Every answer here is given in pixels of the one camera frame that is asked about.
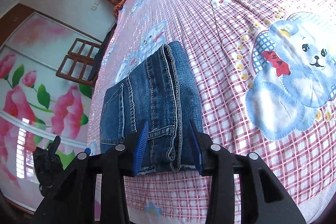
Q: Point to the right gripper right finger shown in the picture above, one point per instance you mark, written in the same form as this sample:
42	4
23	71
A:
263	197

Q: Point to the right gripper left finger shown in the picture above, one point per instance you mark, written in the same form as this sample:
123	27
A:
72	197

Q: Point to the blue denim jeans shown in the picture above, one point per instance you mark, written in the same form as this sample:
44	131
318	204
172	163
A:
161	90

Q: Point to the floral sliding wardrobe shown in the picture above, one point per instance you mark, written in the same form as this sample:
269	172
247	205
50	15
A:
36	105

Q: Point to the wooden chair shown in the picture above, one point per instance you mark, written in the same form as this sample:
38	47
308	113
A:
79	61

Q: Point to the black chair cushion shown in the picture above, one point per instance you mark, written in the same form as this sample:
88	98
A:
99	56

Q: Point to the white wall switch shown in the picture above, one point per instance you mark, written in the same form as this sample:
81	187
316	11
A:
95	6

